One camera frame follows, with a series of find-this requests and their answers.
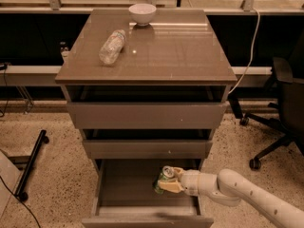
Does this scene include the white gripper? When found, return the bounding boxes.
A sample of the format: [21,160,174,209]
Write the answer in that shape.
[158,167,200,196]

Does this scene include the green soda can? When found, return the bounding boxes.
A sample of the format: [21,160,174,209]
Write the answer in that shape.
[153,165,175,194]

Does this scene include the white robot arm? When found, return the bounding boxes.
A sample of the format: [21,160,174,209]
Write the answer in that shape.
[154,165,304,228]

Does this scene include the grey bottom drawer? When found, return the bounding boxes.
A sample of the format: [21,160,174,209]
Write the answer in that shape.
[82,159,214,228]

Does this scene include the grey drawer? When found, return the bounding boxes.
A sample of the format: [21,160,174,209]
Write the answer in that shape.
[82,159,214,228]
[83,129,212,159]
[65,85,228,130]

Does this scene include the grey middle drawer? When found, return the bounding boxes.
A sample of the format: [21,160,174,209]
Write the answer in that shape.
[83,129,212,159]

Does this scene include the grey drawer cabinet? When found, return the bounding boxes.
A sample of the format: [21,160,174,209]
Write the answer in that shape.
[54,9,238,228]

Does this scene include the grey top drawer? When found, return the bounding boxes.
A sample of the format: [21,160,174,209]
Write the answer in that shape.
[65,85,228,130]

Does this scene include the clear plastic water bottle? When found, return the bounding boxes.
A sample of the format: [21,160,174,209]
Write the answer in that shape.
[99,29,126,66]

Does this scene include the black office chair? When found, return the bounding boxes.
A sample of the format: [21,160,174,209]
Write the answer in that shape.
[227,31,304,171]

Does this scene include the black wheeled stand leg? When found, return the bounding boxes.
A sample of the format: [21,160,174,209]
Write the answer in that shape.
[14,130,49,201]

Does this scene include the white bowl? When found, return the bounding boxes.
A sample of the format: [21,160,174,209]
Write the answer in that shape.
[128,4,157,26]

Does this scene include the small bottle behind cabinet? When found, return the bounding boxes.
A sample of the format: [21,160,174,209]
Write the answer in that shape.
[60,42,69,61]

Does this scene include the white cable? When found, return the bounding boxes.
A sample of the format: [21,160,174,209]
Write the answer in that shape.
[227,7,260,95]

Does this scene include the black floor cable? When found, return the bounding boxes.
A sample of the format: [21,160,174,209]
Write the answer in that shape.
[0,176,42,228]

